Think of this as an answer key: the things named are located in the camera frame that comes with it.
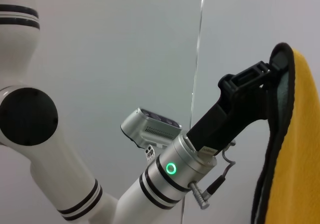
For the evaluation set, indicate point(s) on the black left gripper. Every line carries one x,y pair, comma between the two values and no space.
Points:
225,123

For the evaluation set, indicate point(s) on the green and yellow towel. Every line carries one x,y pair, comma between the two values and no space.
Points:
300,146

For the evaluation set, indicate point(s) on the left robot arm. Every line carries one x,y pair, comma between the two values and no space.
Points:
75,159

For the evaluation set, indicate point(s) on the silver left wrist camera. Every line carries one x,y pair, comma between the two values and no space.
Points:
150,128

